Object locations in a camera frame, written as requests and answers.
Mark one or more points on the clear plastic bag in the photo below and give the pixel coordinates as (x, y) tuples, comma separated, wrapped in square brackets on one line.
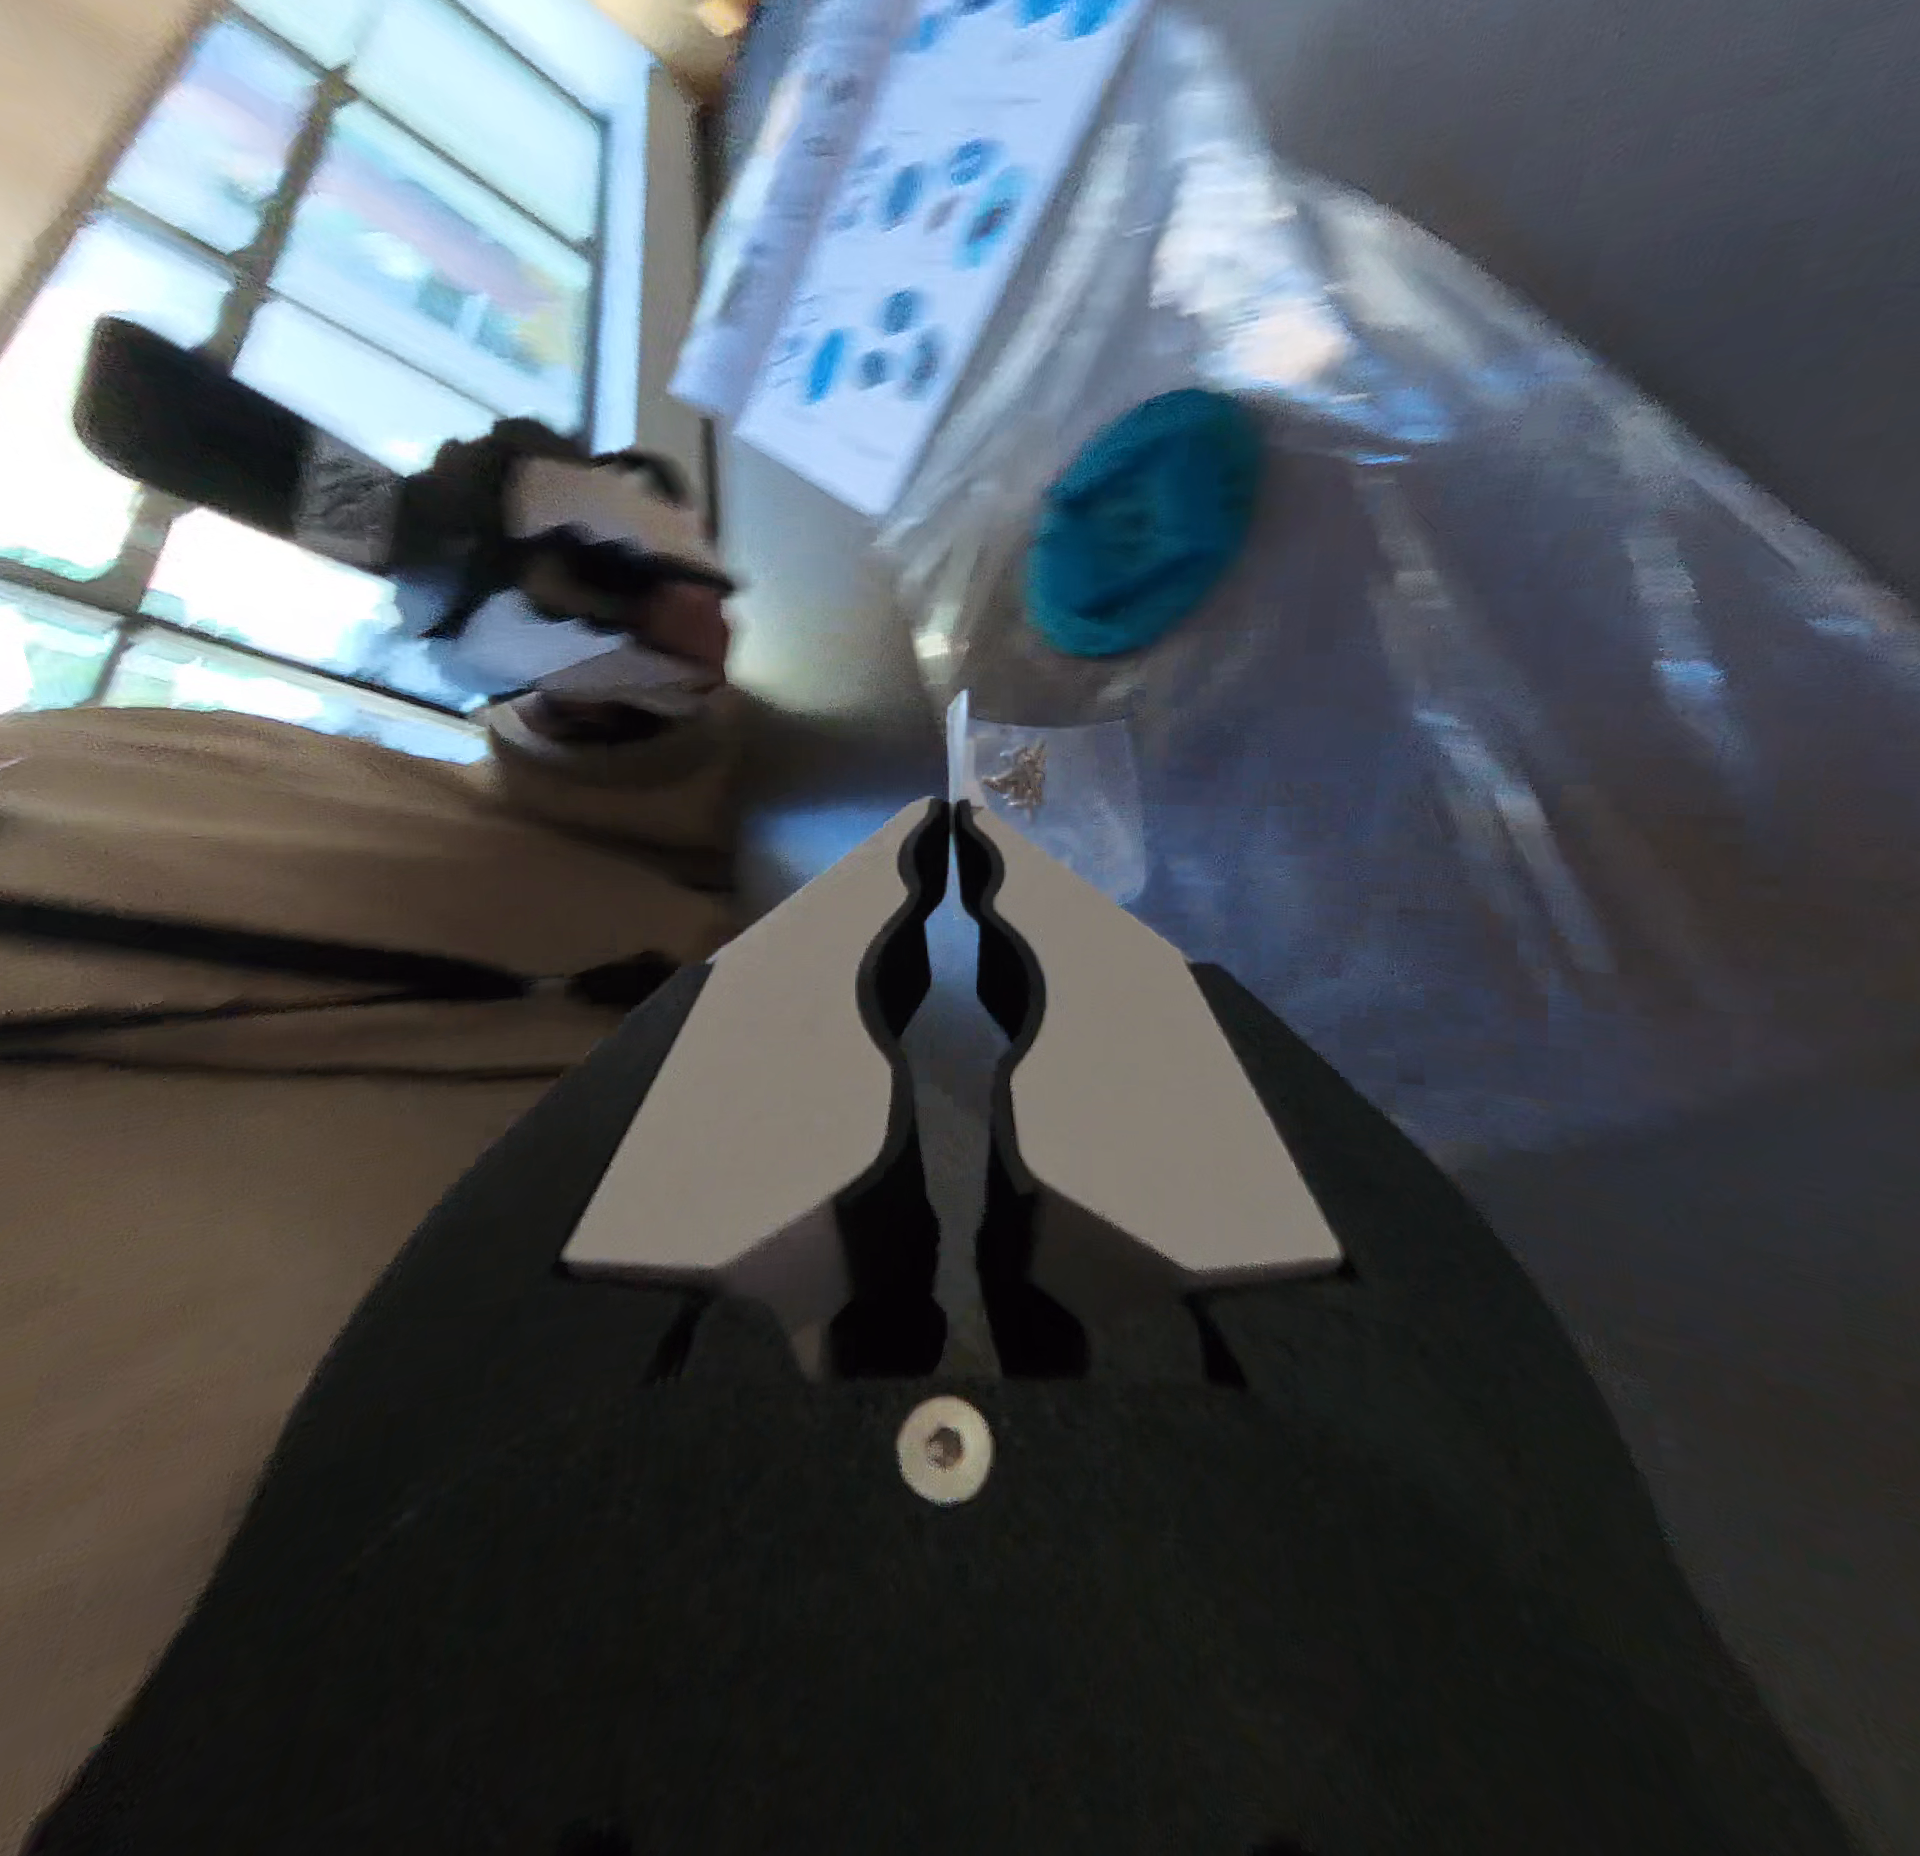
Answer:
[(1501, 690)]

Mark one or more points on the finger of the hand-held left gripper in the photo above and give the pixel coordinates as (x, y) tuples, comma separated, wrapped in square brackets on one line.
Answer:
[(598, 510), (557, 662)]

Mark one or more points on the assembly guide booklet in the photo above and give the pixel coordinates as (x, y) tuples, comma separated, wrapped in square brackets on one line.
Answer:
[(902, 160)]

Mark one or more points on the large glass window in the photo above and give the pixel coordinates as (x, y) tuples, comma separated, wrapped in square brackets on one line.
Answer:
[(419, 212)]

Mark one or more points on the grey desk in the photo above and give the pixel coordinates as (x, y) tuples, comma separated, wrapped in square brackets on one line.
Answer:
[(1651, 115)]

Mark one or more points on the person's left forearm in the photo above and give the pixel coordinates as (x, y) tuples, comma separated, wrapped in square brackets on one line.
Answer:
[(629, 805)]

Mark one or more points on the small labelled clear zip bag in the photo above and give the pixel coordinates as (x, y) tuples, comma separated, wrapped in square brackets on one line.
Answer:
[(1059, 789)]

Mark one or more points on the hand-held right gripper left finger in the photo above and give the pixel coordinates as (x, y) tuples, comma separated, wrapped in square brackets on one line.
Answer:
[(737, 1126)]

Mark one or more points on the person's left hand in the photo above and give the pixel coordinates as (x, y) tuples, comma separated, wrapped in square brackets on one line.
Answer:
[(685, 648)]

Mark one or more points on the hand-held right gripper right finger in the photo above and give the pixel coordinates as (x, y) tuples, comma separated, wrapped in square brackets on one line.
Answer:
[(1175, 1126)]

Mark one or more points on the blue perforated round metal plate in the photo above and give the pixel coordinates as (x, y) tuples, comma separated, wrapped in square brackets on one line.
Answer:
[(1141, 522)]

